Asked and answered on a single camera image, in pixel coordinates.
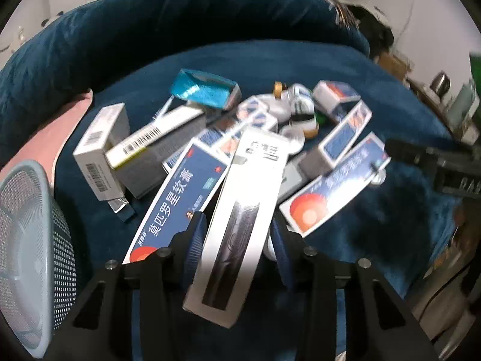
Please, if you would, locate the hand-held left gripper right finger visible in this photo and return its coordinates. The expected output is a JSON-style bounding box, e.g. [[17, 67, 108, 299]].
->
[[268, 216, 440, 361]]

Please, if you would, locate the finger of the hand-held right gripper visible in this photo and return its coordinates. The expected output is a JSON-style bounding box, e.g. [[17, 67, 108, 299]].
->
[[385, 139, 445, 170]]

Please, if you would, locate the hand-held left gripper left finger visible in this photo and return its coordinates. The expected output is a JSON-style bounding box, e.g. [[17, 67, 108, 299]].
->
[[53, 212, 209, 361]]

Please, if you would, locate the long white box black print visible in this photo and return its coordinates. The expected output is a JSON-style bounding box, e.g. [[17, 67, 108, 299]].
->
[[182, 127, 290, 328]]

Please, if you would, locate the silver box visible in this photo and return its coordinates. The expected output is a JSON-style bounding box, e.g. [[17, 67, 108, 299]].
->
[[108, 196, 136, 223]]

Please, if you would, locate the blue mesh basket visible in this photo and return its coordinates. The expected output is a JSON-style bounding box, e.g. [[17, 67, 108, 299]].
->
[[0, 160, 78, 348]]

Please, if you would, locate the blue box orange circle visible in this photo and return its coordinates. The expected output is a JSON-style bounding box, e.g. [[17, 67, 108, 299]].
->
[[280, 132, 391, 238]]

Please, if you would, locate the steel cup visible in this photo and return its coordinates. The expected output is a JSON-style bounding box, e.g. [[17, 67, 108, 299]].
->
[[430, 71, 451, 96]]

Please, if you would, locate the cardboard box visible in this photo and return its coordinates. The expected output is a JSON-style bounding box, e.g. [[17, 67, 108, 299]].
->
[[376, 51, 410, 79]]

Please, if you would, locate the white grey box yellow edge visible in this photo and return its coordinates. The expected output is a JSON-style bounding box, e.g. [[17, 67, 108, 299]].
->
[[105, 105, 207, 199]]

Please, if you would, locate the small white orange-blue box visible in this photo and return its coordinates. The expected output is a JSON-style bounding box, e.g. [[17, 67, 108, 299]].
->
[[312, 81, 361, 121], [237, 96, 269, 119], [246, 110, 279, 133]]

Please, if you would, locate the white bottle blue label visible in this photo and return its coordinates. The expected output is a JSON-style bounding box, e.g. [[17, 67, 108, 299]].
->
[[287, 84, 315, 115]]

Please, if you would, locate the dark cloth pile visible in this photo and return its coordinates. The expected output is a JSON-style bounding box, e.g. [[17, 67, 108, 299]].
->
[[338, 2, 395, 61]]

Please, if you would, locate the white barcode box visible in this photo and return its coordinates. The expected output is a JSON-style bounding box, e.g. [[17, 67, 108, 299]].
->
[[73, 103, 130, 201]]

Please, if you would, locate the shiny teal box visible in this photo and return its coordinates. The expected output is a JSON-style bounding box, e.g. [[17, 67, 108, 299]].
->
[[169, 68, 241, 111]]

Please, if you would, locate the pink towel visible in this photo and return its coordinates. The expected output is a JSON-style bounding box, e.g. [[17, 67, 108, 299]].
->
[[0, 88, 94, 196]]

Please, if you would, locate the dark blue rolled duvet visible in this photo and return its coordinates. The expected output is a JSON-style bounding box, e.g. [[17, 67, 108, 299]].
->
[[0, 0, 371, 132]]

